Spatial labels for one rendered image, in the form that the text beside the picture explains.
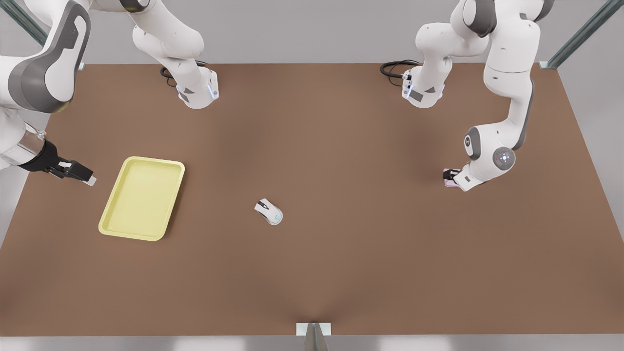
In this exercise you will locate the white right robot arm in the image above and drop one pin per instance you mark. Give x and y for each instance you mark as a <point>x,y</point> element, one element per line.
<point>46,73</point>

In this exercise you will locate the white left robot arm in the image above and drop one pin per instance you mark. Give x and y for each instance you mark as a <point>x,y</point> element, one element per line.
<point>509,58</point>

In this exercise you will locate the small pink object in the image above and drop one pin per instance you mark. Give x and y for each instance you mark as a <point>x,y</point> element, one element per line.
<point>450,184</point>

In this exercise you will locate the yellow rectangular tray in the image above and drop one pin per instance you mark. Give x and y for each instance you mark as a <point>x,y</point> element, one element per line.
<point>142,198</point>

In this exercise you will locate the white computer mouse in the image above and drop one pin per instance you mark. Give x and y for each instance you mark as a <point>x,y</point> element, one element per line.
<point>269,212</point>

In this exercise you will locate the silver frame post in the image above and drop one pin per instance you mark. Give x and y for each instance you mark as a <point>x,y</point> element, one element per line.
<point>22,18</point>
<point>582,34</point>
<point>313,336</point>

